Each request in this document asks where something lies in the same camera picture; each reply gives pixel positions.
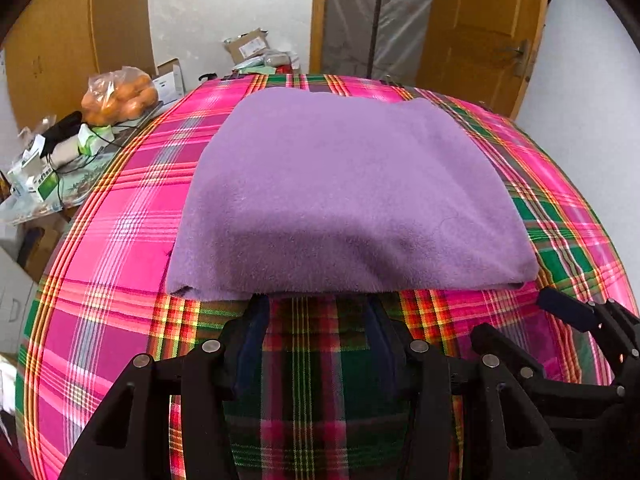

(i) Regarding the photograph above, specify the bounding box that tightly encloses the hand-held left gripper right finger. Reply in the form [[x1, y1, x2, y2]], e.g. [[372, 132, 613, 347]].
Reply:
[[364, 295, 566, 480]]

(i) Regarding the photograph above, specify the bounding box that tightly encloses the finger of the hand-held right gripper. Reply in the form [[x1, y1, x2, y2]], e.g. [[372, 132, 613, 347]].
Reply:
[[536, 286, 640, 397], [470, 323, 628, 403]]

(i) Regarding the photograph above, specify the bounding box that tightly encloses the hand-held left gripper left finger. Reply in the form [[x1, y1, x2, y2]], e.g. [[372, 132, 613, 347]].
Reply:
[[57, 296, 272, 480]]

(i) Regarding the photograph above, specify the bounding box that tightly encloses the purple fleece garment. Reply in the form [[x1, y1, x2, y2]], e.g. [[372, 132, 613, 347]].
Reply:
[[165, 86, 540, 301]]

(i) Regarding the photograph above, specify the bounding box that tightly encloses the pink green plaid tablecloth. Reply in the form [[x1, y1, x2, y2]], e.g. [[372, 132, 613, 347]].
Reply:
[[15, 72, 633, 480]]

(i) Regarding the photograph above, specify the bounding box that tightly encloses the folding table with leaf print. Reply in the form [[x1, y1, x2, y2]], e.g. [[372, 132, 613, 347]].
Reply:
[[0, 100, 166, 226]]

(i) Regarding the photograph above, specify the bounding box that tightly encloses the green white tissue pack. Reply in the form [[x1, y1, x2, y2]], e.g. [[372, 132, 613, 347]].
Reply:
[[77, 124, 108, 157]]

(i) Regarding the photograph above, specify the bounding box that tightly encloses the green white medicine box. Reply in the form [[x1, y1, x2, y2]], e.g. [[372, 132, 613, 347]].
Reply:
[[22, 170, 61, 203]]

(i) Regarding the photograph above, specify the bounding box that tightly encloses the beige folded cloth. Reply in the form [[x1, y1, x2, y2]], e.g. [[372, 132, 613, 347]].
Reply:
[[50, 137, 81, 167]]

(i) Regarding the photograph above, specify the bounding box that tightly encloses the white carton box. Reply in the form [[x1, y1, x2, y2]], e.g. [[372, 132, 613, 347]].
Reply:
[[152, 58, 186, 103]]

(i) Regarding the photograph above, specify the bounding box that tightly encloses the plastic bag of oranges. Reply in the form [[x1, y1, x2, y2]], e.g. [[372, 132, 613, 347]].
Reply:
[[81, 66, 160, 126]]

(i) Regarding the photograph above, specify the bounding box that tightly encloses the black cloth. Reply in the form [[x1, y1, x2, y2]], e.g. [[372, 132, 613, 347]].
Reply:
[[42, 110, 83, 153]]

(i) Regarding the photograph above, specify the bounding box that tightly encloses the pile of grey parcels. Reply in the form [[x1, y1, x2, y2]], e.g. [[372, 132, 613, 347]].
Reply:
[[232, 51, 301, 73]]

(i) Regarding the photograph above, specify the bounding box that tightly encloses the white paper carton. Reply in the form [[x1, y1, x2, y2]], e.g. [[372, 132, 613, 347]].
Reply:
[[20, 132, 48, 161]]

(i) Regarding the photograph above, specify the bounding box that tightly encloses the wooden door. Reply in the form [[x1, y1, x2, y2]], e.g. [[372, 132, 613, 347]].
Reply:
[[417, 0, 551, 121]]

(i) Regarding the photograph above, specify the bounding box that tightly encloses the brown cardboard parcel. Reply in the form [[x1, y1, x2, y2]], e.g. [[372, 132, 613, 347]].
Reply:
[[222, 29, 271, 63]]

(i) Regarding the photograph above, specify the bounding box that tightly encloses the clear plastic door curtain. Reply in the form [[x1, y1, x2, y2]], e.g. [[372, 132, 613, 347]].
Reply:
[[320, 0, 438, 86]]

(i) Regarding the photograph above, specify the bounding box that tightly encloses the wooden wardrobe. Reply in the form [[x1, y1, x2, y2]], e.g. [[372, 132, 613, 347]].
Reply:
[[0, 0, 156, 133]]

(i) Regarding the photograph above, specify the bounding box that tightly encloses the metal door handle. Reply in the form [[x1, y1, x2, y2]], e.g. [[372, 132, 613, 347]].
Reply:
[[495, 40, 531, 78]]

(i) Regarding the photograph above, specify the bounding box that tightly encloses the thin black cable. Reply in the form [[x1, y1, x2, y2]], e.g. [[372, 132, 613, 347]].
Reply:
[[47, 125, 118, 211]]

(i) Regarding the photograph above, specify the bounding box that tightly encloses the wooden door frame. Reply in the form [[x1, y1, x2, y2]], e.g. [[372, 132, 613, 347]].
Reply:
[[309, 0, 331, 76]]

